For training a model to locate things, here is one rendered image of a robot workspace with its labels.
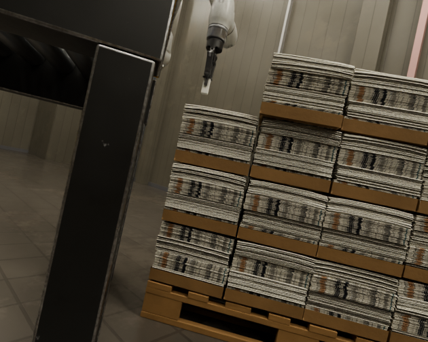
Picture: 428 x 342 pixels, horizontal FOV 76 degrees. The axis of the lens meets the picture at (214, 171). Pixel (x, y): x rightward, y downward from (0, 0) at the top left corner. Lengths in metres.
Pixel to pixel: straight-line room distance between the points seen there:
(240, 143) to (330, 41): 3.54
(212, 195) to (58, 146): 7.14
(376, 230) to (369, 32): 3.28
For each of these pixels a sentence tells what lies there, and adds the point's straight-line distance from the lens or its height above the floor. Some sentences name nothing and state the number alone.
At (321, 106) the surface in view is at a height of 0.90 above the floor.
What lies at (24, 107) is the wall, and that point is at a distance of 9.30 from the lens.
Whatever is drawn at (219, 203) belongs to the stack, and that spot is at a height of 0.49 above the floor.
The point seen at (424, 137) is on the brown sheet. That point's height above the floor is 0.86.
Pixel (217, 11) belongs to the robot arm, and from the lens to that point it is 1.36.
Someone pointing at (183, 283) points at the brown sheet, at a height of 0.16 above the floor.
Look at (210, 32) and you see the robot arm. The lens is 1.33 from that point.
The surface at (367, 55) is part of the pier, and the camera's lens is 3.99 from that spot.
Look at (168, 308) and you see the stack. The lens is 1.16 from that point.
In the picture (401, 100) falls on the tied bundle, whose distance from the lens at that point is 1.18.
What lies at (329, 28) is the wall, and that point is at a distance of 4.56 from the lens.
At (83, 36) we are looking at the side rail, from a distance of 0.27.
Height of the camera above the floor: 0.60
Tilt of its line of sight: level
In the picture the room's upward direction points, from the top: 12 degrees clockwise
